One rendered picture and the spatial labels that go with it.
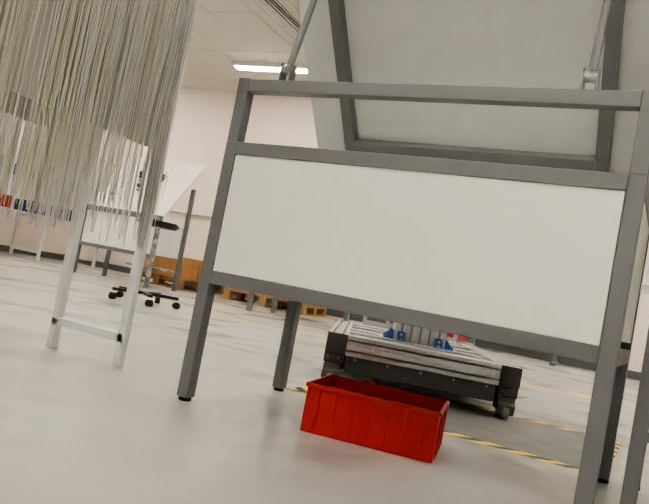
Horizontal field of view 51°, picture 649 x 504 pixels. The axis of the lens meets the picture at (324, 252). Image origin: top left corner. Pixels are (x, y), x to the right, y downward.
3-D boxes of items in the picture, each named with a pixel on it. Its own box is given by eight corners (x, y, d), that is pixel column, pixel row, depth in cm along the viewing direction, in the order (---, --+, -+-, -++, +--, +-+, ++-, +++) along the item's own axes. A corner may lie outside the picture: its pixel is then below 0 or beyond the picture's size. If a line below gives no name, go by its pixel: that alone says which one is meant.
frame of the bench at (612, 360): (276, 388, 257) (316, 183, 261) (609, 482, 202) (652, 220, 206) (175, 398, 204) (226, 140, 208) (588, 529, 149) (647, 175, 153)
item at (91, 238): (145, 288, 793) (173, 151, 801) (70, 271, 841) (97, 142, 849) (181, 292, 859) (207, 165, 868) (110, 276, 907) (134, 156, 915)
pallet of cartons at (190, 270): (178, 285, 1056) (184, 257, 1058) (222, 294, 1026) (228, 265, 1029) (131, 279, 945) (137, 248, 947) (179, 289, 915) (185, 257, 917)
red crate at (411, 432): (322, 416, 220) (330, 373, 221) (442, 445, 210) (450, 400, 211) (297, 430, 192) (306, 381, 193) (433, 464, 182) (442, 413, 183)
